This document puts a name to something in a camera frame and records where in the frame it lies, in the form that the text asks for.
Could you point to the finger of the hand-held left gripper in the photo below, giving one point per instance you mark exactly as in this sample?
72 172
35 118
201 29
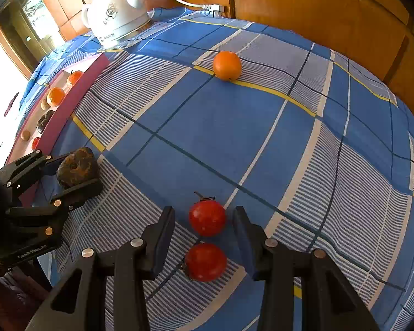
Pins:
76 194
27 169

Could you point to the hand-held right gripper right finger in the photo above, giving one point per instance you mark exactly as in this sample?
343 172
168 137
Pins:
243 244

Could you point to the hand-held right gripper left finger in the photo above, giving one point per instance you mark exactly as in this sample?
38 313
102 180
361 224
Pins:
165 241

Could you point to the red tomato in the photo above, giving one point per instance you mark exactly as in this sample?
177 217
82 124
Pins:
207 218
206 262
36 143

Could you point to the dark chocolate piece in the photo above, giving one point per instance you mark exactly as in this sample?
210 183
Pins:
77 167
45 120

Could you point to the large orange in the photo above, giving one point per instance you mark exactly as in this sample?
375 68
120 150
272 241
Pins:
55 97

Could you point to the pink tray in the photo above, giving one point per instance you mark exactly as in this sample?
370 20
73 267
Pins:
86 79

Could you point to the person's left forearm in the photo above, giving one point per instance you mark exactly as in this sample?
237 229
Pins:
10 300

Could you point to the blue plaid tablecloth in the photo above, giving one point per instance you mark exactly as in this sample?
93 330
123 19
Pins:
227 144

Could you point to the small tangerine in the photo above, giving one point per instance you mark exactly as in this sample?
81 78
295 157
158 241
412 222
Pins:
75 77

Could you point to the wooden framed glass door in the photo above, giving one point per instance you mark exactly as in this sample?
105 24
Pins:
31 17

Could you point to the white ceramic kettle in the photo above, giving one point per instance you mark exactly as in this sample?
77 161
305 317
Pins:
114 17

